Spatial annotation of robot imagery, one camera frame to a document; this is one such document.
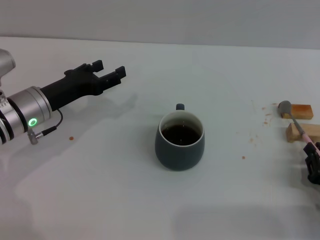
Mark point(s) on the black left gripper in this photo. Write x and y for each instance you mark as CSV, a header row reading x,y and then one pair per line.
x,y
72,86

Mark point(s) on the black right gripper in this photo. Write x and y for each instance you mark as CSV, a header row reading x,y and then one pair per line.
x,y
315,179

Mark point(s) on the dark grey ceramic mug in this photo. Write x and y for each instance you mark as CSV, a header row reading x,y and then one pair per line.
x,y
180,157

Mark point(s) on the light notched wooden block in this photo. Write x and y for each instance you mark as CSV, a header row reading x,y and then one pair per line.
x,y
293,133

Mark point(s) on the stained flat wooden block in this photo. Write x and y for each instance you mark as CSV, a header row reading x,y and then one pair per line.
x,y
303,112

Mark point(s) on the dark brown coffee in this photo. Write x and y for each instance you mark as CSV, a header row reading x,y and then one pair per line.
x,y
180,135

